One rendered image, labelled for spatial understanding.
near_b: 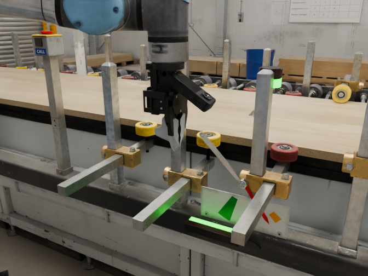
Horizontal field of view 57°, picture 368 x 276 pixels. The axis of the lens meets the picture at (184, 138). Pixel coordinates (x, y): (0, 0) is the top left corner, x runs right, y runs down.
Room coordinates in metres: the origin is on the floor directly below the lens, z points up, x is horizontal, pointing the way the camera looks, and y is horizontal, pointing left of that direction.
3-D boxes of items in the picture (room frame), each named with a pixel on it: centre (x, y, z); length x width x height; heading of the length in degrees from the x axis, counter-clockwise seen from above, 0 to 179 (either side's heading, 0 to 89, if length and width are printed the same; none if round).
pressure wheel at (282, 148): (0.94, -0.30, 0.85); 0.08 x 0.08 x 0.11
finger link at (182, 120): (0.79, 0.03, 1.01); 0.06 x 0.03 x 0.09; 63
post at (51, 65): (1.20, 0.47, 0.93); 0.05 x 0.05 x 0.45; 62
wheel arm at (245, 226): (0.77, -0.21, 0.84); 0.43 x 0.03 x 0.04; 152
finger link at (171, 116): (0.75, 0.03, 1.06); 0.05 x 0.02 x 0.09; 153
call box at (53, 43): (1.20, 0.47, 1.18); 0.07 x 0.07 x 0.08; 62
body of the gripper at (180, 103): (0.78, 0.04, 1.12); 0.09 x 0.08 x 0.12; 63
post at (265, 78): (0.84, -0.20, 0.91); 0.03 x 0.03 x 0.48; 62
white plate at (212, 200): (0.83, -0.17, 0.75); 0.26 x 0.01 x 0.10; 62
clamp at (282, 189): (0.83, -0.23, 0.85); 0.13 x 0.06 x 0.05; 62
